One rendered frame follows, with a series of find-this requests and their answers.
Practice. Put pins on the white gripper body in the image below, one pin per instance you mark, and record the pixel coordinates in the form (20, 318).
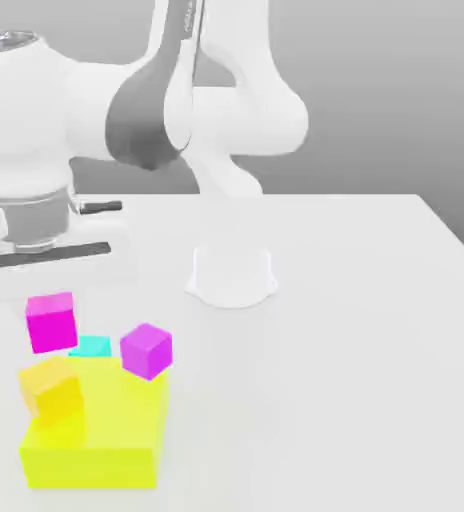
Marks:
(36, 256)

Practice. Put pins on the small magenta cube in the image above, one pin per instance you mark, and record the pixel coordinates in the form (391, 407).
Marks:
(52, 328)

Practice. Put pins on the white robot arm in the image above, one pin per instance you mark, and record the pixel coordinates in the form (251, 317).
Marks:
(224, 132)

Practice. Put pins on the small cyan cube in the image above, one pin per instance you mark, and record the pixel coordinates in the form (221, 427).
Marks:
(92, 346)

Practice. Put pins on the small orange cube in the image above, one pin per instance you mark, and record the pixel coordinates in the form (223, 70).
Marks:
(54, 394)

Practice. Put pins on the small purple cube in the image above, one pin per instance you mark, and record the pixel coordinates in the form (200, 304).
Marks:
(146, 352)

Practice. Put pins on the large yellow box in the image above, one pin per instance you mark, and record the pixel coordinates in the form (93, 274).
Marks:
(112, 432)

